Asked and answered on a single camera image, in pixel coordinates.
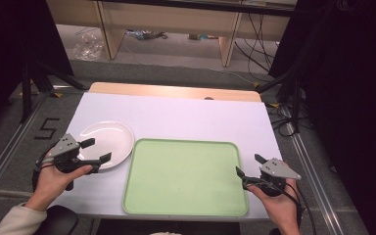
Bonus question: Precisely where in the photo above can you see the black hanging cables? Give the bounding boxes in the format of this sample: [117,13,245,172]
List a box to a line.
[234,13,277,76]

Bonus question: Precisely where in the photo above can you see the white plate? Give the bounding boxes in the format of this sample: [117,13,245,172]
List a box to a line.
[76,120,136,171]

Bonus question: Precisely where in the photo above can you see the person's right hand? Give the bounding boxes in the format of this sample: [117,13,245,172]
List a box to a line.
[247,177,304,235]

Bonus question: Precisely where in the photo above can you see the green tray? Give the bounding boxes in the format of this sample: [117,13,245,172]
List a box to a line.
[121,137,250,218]

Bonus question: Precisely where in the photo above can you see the blue clutter under desk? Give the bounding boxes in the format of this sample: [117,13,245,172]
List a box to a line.
[124,28,169,41]

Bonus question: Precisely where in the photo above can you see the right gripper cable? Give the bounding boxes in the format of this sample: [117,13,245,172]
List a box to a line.
[282,182,318,235]

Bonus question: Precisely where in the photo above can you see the black floor cables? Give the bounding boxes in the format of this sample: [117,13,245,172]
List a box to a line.
[267,103,309,139]

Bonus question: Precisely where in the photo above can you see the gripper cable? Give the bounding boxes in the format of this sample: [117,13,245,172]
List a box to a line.
[282,182,318,235]
[31,150,57,194]

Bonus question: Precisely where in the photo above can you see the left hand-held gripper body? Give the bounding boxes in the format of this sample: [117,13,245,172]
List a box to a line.
[40,132,100,174]

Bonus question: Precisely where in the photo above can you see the black chair armrest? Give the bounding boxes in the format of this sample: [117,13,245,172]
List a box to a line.
[33,205,80,235]

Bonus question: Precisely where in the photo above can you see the black curtain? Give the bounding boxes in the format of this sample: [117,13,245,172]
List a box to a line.
[268,0,376,235]
[0,0,75,138]

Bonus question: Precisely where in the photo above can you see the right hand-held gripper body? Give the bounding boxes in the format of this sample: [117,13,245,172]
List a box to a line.
[258,158,303,198]

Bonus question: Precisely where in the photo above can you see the person's left hand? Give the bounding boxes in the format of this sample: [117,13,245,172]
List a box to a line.
[24,161,94,212]

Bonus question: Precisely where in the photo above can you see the clear plastic bag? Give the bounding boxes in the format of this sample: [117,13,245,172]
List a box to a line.
[72,31,105,62]

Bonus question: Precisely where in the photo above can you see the metal floor rail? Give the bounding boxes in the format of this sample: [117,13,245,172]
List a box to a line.
[0,94,48,209]
[282,106,349,235]

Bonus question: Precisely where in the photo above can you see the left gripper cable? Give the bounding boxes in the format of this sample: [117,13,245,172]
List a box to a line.
[31,150,57,194]

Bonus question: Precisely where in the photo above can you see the white table cover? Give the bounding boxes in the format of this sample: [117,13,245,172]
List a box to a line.
[50,91,284,221]

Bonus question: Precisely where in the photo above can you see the light wooden desk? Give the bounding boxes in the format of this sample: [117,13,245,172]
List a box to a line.
[45,0,299,69]

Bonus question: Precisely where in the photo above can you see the black tripod stand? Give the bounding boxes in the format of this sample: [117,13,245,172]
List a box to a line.
[19,60,88,124]
[257,70,305,134]

